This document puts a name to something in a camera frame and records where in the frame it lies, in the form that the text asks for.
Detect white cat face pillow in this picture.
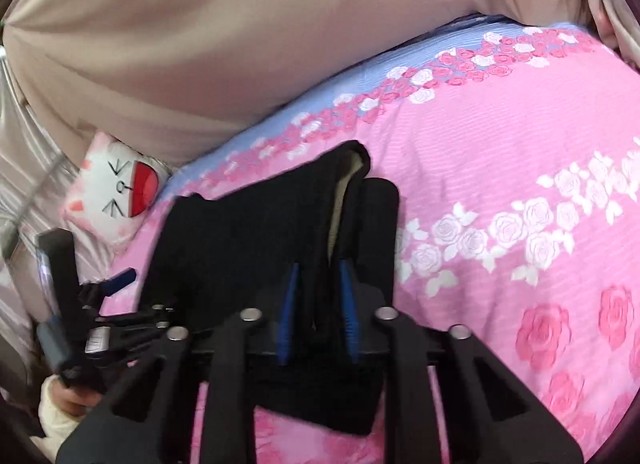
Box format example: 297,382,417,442
59,130,174,248

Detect black pants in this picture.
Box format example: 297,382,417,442
141,140,402,438

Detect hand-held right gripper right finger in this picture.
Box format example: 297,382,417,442
338,259,586,464

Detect pink rose bedsheet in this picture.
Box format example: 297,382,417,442
95,14,640,464

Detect pale pink satin cloth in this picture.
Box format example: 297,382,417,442
0,51,128,397

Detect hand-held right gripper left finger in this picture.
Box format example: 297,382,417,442
56,262,302,464

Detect person's left hand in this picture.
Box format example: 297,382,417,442
59,383,105,419

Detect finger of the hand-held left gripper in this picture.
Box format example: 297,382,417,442
94,301,182,345
80,267,138,312

